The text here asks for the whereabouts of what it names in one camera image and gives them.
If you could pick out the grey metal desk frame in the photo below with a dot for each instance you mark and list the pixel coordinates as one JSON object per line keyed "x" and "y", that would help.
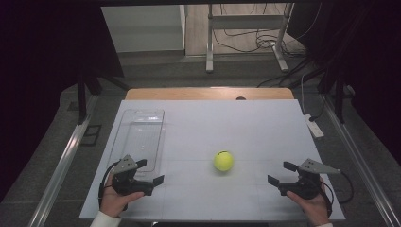
{"x": 246, "y": 22}

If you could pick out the person's right hand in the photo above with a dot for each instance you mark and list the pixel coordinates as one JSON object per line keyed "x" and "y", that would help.
{"x": 312, "y": 208}

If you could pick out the white cabinet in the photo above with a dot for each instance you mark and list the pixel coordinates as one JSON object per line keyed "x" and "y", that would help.
{"x": 142, "y": 28}

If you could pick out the yellow tennis ball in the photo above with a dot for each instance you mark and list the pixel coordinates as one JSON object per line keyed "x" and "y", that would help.
{"x": 223, "y": 160}

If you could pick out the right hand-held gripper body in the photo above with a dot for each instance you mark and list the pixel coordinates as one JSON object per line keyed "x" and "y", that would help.
{"x": 304, "y": 186}

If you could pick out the clear plastic tray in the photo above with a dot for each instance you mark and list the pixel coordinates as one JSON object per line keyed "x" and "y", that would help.
{"x": 142, "y": 135}

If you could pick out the person's left hand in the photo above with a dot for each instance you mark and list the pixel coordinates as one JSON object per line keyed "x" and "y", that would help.
{"x": 113, "y": 203}

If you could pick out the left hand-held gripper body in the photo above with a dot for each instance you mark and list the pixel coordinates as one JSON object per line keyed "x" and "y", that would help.
{"x": 126, "y": 183}

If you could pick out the black stand leg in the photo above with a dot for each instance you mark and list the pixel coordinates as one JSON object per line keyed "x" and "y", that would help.
{"x": 82, "y": 101}
{"x": 339, "y": 101}

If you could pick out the black floor plate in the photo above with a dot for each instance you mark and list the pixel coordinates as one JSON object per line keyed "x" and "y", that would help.
{"x": 90, "y": 135}

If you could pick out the white power strip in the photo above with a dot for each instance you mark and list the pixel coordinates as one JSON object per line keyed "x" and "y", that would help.
{"x": 314, "y": 127}

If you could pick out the black curtain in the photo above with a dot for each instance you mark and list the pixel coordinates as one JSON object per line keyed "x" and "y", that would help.
{"x": 369, "y": 47}
{"x": 41, "y": 63}

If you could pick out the wooden table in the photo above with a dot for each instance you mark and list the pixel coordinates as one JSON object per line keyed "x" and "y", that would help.
{"x": 189, "y": 94}

